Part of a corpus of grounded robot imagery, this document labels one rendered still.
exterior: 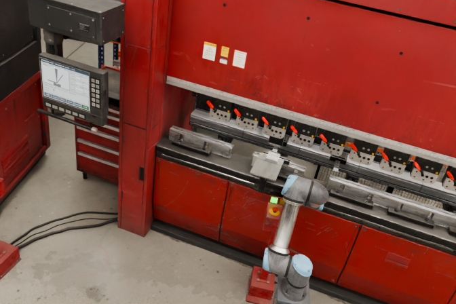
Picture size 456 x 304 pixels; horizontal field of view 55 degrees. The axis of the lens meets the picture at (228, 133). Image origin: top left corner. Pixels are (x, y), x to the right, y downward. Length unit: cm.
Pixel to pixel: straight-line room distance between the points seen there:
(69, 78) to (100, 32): 39
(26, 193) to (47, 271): 93
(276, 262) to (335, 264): 109
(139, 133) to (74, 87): 63
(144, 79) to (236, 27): 70
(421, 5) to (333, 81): 64
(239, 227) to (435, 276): 141
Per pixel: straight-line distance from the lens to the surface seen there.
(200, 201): 342
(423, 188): 345
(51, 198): 420
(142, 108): 307
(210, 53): 293
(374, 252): 333
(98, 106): 274
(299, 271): 241
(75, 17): 264
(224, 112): 305
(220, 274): 359
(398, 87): 278
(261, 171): 297
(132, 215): 369
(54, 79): 287
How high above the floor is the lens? 273
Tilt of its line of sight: 31 degrees down
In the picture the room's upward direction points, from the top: 10 degrees clockwise
